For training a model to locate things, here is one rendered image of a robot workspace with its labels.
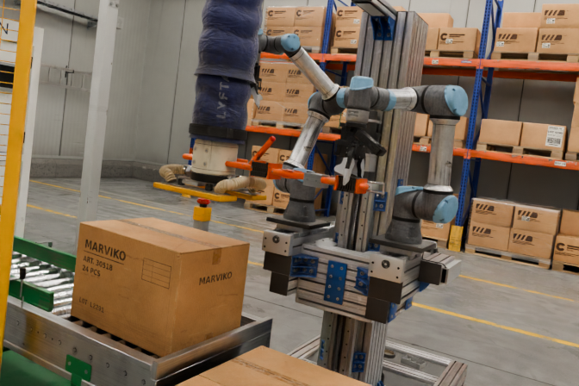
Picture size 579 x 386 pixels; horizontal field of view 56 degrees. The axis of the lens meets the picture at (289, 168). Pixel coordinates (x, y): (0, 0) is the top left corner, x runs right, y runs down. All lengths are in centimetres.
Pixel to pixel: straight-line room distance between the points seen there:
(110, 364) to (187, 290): 36
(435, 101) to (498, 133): 676
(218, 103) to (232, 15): 33
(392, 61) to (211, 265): 120
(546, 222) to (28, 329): 749
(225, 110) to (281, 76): 820
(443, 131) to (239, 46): 84
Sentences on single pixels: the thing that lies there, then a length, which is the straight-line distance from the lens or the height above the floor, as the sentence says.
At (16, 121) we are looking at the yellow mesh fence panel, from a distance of 233.
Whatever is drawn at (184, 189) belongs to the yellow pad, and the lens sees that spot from 205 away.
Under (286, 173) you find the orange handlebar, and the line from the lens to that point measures 190.
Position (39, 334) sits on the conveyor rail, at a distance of 243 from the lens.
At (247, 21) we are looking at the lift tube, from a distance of 208.
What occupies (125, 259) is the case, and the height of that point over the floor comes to 86.
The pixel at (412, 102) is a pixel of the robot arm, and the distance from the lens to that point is 220.
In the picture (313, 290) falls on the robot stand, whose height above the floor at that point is 75.
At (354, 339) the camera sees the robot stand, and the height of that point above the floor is 54.
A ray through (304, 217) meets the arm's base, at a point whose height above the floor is 106.
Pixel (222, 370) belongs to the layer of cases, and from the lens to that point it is 210.
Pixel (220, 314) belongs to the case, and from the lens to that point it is 226.
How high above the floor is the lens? 139
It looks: 3 degrees down
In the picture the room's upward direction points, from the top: 7 degrees clockwise
